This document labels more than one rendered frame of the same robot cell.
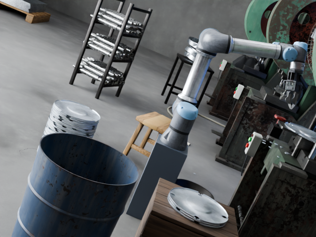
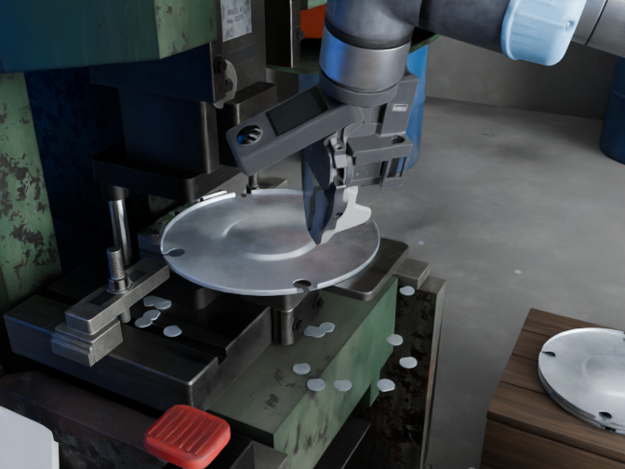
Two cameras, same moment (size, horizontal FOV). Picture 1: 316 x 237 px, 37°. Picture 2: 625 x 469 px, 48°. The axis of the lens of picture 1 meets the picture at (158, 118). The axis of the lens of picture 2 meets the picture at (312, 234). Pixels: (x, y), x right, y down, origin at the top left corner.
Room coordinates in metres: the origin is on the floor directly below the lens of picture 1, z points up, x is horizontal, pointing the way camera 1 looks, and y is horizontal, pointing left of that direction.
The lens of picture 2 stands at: (3.19, -0.35, 1.21)
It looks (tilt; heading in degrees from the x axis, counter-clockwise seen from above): 28 degrees down; 208
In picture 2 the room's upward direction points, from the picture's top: straight up
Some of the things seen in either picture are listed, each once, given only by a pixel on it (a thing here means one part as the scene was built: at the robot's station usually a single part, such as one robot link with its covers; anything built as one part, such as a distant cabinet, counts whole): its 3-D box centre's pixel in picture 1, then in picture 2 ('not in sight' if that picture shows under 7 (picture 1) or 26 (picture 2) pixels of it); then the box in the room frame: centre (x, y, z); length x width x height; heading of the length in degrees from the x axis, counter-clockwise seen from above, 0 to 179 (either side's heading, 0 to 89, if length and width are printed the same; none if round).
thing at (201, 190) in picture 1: (191, 195); not in sight; (2.91, -0.40, 0.04); 0.30 x 0.30 x 0.07
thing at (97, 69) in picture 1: (110, 46); not in sight; (4.58, 0.71, 0.47); 0.46 x 0.43 x 0.95; 70
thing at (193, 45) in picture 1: (190, 73); not in sight; (5.51, -0.14, 0.40); 0.45 x 0.40 x 0.79; 12
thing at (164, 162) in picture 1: (157, 179); not in sight; (2.46, -0.13, 0.23); 0.18 x 0.18 x 0.45; 0
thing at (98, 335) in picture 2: not in sight; (114, 288); (2.65, -0.91, 0.76); 0.17 x 0.06 x 0.10; 0
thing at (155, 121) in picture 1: (151, 141); not in sight; (3.25, -0.02, 0.16); 0.34 x 0.24 x 0.34; 162
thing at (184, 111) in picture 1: (184, 116); not in sight; (2.47, -0.13, 0.62); 0.13 x 0.12 x 0.14; 7
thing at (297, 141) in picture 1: (296, 142); (303, 286); (2.48, -0.73, 0.72); 0.25 x 0.14 x 0.14; 90
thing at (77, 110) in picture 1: (77, 110); not in sight; (2.71, 0.47, 0.33); 0.29 x 0.29 x 0.01
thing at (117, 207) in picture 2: not in sight; (118, 216); (2.57, -0.97, 0.81); 0.02 x 0.02 x 0.14
